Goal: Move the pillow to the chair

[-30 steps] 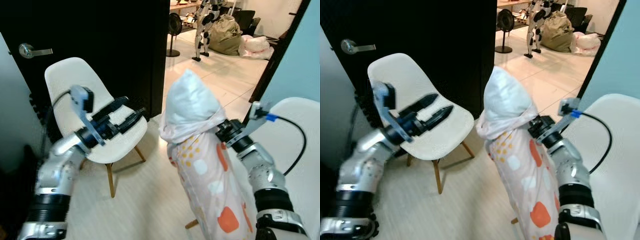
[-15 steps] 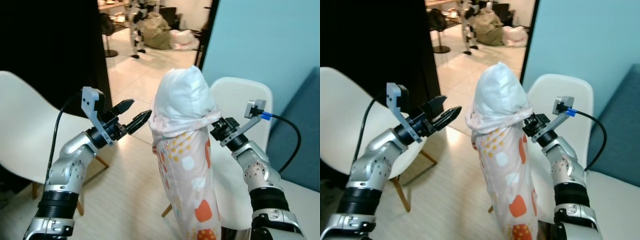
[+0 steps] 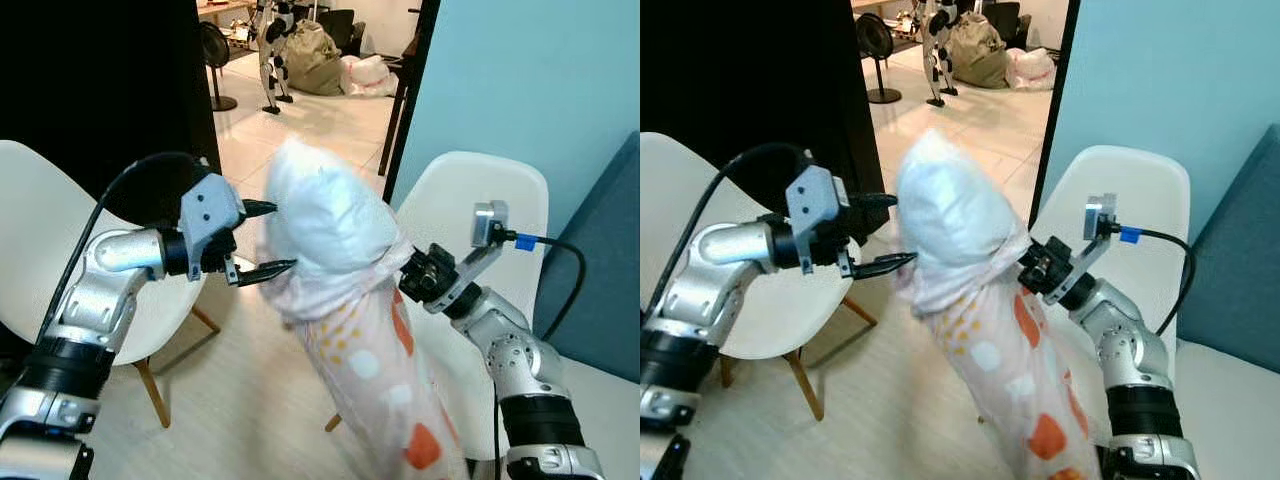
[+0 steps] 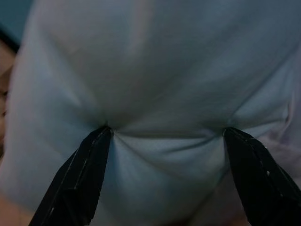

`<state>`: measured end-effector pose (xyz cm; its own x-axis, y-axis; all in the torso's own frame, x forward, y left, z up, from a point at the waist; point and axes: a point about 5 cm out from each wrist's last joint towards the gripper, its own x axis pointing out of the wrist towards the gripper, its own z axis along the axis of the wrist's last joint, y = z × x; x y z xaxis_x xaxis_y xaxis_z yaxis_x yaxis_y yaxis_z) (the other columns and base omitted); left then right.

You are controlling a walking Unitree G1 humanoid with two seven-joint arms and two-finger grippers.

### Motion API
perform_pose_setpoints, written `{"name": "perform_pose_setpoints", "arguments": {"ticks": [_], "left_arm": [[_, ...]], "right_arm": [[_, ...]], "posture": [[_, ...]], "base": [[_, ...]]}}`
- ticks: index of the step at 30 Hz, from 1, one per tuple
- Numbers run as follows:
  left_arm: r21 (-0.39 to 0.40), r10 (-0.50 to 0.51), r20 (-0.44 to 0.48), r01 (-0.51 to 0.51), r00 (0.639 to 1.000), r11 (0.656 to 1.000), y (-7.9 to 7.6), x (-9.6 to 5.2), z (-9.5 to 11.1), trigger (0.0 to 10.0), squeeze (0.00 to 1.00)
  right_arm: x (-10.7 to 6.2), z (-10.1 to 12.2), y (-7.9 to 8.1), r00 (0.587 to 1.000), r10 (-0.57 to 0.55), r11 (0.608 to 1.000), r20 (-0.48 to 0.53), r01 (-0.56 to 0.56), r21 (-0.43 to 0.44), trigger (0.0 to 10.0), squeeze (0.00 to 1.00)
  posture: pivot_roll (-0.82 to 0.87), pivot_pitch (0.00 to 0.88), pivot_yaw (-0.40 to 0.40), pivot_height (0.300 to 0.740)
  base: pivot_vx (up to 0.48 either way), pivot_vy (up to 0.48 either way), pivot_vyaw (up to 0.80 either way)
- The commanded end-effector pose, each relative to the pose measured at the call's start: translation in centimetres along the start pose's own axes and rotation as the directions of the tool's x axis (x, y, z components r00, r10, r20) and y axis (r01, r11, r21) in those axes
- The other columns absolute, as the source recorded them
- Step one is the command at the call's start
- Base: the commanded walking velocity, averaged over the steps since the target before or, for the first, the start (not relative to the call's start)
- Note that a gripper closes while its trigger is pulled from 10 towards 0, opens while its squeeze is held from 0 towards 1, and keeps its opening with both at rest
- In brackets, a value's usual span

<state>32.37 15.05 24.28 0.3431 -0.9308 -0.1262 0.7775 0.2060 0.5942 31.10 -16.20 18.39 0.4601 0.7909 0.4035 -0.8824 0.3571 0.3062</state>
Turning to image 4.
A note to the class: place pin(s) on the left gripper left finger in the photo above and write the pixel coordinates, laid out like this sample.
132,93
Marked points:
77,179

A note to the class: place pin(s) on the pink patterned pillow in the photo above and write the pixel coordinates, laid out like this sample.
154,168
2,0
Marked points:
150,70

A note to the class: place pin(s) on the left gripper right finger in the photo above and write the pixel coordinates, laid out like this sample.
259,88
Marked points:
258,176

